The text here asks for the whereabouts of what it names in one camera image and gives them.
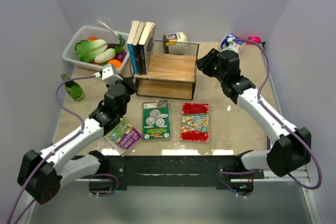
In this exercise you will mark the green coin book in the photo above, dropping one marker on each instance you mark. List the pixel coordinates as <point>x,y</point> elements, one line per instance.
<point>156,120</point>

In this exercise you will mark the orange toy carrot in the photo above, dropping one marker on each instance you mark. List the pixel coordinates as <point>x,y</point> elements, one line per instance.
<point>92,38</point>

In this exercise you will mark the green glass bottle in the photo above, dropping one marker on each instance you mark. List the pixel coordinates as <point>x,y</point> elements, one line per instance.
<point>74,90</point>

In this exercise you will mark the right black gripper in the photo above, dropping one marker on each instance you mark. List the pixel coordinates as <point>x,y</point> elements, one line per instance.
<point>204,63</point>

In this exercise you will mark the Little Women book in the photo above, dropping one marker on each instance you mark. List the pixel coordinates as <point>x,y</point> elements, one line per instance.
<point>146,45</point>

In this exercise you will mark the orange toy fruit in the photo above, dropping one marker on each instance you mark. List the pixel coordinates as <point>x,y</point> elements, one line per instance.
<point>115,62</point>

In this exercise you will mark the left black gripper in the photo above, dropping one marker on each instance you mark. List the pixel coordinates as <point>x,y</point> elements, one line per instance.
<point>127,81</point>

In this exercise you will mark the toy cabbage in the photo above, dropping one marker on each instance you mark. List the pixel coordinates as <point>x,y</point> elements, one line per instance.
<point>87,50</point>

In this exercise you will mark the purple 117-storey treehouse book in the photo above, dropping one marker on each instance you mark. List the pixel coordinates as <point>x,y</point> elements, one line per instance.
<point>123,137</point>

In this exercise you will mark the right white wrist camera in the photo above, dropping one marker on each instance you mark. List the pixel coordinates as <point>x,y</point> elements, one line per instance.
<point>230,45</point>

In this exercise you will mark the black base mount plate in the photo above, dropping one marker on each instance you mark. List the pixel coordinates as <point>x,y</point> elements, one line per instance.
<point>120,173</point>

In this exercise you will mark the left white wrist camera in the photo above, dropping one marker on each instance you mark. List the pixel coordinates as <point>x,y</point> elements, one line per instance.
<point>108,74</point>

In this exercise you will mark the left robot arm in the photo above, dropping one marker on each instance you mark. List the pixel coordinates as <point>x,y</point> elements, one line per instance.
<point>43,173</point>

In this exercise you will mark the pink stapler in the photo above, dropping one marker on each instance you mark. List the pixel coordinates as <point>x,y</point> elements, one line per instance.
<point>255,39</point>

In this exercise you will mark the blue 26-storey treehouse book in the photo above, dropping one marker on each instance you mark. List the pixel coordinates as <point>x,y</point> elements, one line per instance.
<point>131,49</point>

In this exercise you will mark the wood and wire shelf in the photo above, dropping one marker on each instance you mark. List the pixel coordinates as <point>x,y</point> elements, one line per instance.
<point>170,74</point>

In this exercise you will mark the white plastic basket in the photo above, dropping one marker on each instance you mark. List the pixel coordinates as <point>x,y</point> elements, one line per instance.
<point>115,39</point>

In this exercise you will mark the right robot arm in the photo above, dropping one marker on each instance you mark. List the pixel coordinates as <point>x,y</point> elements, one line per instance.
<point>289,143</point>

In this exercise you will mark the purple toy eggplant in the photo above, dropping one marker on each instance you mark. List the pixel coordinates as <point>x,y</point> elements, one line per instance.
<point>120,56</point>

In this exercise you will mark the white toy radish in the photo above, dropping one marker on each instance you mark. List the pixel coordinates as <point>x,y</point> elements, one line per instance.
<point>105,56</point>

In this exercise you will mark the dark Edward Tulane book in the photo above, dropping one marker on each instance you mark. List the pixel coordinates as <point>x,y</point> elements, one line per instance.
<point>140,26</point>

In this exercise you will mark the white cartoon mug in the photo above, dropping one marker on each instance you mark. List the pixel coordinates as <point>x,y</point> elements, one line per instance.
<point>175,43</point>

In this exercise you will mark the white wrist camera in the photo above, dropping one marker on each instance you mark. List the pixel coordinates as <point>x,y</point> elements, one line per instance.
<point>108,74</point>
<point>230,45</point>

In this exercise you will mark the red patterned book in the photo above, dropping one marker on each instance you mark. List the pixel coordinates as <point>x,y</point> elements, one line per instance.
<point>195,122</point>

